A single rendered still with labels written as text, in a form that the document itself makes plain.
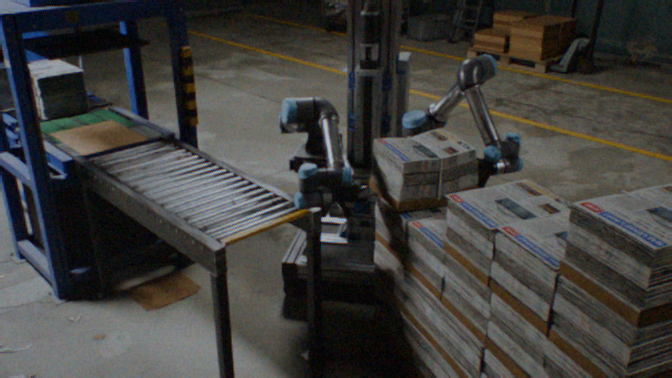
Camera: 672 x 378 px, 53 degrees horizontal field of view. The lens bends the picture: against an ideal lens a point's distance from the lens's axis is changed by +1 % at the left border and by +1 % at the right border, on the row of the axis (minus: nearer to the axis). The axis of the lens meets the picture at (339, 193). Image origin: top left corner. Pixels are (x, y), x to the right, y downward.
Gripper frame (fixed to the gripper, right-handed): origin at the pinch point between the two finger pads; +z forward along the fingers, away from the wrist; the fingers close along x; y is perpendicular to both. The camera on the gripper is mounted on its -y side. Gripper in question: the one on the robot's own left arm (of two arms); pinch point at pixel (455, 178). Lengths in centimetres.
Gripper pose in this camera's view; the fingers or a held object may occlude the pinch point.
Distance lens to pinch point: 312.2
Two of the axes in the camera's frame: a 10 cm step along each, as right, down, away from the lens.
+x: 3.8, 3.8, -8.4
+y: 0.0, -9.1, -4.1
